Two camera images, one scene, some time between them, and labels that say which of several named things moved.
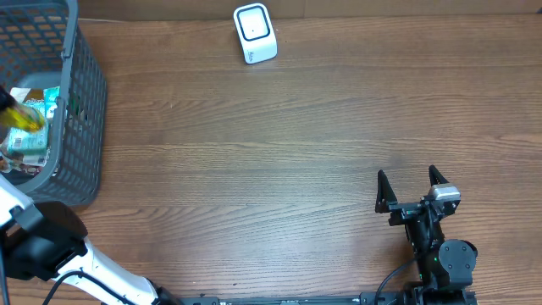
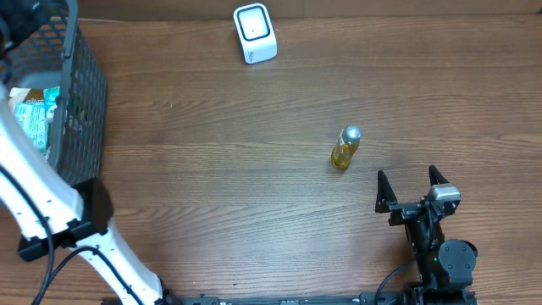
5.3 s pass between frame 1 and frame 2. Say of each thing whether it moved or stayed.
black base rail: stayed
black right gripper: stayed
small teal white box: stayed
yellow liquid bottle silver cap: moved
